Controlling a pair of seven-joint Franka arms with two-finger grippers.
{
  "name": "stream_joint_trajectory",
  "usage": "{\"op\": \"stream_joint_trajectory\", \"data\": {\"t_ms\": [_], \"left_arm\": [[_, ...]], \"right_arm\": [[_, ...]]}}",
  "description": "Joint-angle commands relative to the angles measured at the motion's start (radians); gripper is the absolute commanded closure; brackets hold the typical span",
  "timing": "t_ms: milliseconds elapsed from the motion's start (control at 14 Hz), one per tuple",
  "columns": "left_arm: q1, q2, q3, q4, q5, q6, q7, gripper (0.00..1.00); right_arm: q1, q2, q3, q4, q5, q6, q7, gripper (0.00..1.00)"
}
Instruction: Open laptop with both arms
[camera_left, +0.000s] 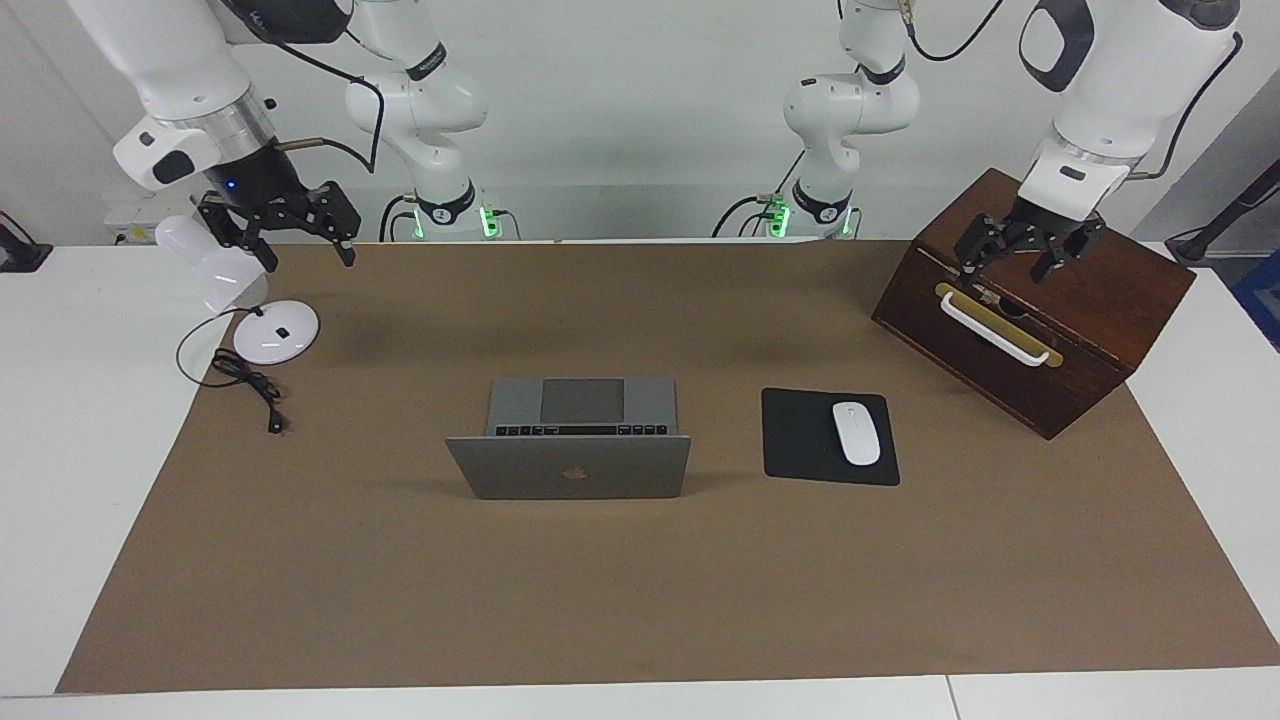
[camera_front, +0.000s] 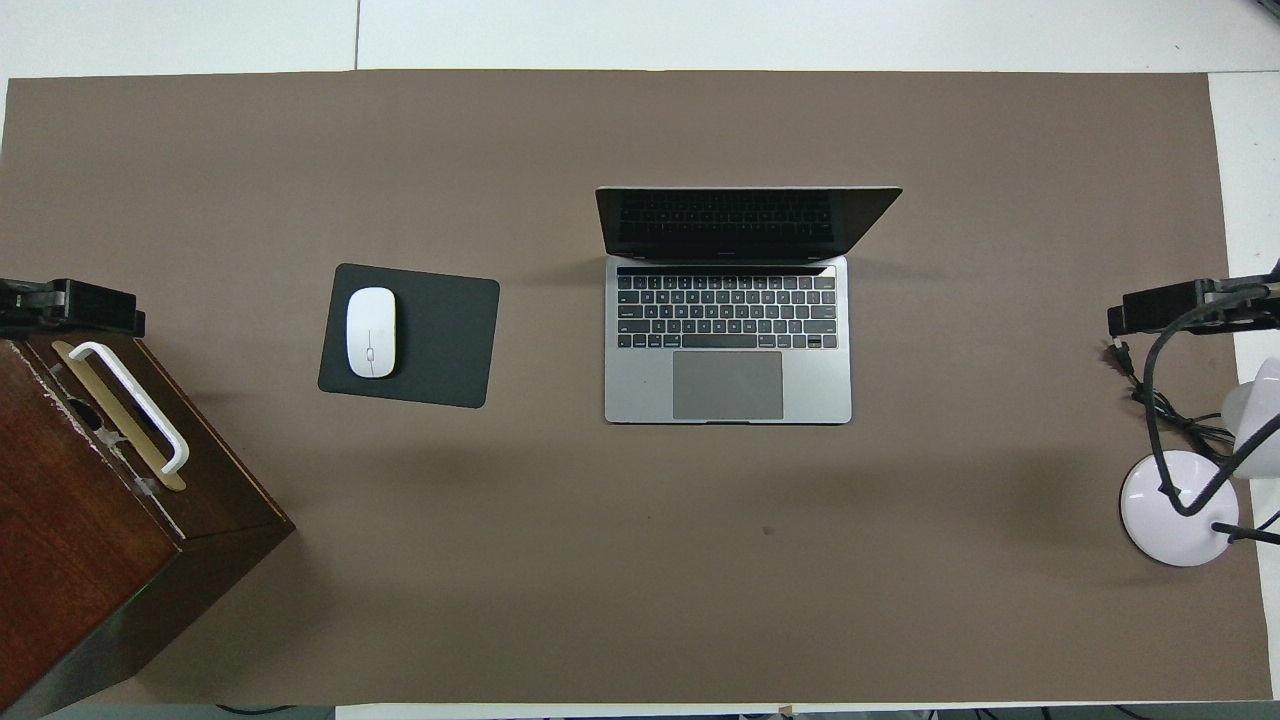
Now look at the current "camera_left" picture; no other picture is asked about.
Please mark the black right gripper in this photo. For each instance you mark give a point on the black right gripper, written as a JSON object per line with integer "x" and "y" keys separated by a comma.
{"x": 255, "y": 185}

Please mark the black table clamp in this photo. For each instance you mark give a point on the black table clamp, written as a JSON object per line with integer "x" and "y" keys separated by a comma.
{"x": 20, "y": 255}

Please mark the black stand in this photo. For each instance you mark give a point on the black stand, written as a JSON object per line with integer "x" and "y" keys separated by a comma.
{"x": 1200, "y": 245}

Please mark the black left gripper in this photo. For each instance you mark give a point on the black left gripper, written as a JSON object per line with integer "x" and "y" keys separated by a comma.
{"x": 1045, "y": 222}

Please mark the blue object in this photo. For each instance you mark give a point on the blue object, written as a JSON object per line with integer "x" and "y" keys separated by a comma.
{"x": 1262, "y": 300}

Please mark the brown table mat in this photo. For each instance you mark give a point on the brown table mat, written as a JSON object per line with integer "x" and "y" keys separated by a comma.
{"x": 640, "y": 580}

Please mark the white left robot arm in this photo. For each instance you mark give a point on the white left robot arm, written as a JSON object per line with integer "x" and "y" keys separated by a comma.
{"x": 1130, "y": 60}

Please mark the black mouse pad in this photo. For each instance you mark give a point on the black mouse pad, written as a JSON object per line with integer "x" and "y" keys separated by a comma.
{"x": 800, "y": 440}

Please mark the white wall power strip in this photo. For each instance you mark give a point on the white wall power strip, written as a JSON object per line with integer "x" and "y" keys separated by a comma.
{"x": 130, "y": 212}

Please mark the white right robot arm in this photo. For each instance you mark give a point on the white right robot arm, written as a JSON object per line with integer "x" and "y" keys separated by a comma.
{"x": 160, "y": 50}

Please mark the white computer mouse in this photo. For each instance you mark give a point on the white computer mouse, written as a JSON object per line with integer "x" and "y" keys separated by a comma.
{"x": 856, "y": 433}

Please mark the dark wooden box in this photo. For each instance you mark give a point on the dark wooden box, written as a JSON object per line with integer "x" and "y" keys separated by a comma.
{"x": 1080, "y": 290}

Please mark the silver laptop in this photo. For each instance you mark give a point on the silver laptop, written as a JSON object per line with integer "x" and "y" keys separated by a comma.
{"x": 570, "y": 470}

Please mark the white desk lamp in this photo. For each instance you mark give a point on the white desk lamp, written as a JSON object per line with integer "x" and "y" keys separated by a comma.
{"x": 275, "y": 338}

